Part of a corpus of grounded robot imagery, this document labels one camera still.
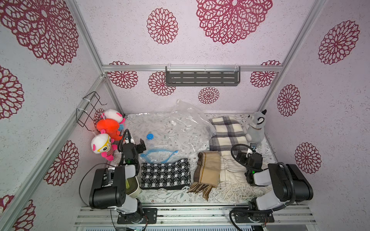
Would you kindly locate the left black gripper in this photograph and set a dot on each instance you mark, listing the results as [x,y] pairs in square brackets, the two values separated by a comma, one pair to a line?
[140,147]

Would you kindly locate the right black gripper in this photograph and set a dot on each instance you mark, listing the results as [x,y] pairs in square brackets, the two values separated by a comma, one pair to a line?
[254,158]

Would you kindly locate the cream fringed striped scarf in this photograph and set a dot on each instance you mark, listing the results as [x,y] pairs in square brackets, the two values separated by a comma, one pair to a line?
[233,183]

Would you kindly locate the grey cream plaid scarf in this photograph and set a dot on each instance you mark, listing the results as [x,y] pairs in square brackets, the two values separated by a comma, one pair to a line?
[229,132]

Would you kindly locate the brown tan fringed scarf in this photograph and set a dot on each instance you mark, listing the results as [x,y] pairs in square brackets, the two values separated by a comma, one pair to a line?
[207,174]

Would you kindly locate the black white knit scarf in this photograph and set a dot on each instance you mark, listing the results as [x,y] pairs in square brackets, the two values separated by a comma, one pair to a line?
[169,176]

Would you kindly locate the clear plastic vacuum bag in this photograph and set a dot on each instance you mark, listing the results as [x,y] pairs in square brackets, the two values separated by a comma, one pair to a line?
[183,116]

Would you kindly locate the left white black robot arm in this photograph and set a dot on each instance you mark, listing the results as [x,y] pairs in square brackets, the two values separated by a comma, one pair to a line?
[108,189]

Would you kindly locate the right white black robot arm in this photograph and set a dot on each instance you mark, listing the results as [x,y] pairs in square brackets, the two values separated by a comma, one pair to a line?
[288,183]

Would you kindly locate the blue round bag valve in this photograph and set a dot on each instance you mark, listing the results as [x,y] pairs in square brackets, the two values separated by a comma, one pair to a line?
[150,136]

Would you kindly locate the lower white pink plush toy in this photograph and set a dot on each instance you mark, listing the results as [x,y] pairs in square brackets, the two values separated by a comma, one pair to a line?
[104,145]

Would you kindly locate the white pink plush toy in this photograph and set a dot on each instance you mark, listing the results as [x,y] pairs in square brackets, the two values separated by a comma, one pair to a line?
[104,145]
[114,115]

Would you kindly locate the red plush toy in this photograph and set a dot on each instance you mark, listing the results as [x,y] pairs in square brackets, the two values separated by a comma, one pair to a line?
[109,127]

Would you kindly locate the grey plush husky toy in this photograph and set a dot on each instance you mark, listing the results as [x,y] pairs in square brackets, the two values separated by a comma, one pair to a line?
[254,127]

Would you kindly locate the white green lidded container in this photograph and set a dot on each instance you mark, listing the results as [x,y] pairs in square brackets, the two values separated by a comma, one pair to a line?
[133,187]

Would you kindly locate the upper white pink plush toy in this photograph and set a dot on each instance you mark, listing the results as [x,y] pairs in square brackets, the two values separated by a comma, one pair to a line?
[114,115]

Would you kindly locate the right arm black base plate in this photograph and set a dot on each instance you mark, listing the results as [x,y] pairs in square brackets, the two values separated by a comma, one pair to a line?
[244,215]

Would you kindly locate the black wire wall rack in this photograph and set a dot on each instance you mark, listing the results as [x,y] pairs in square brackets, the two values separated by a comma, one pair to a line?
[87,117]

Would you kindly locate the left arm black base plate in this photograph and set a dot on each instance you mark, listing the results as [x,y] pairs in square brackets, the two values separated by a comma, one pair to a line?
[144,216]

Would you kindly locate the grey metal wall shelf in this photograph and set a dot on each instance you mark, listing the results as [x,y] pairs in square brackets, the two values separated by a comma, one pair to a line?
[205,78]

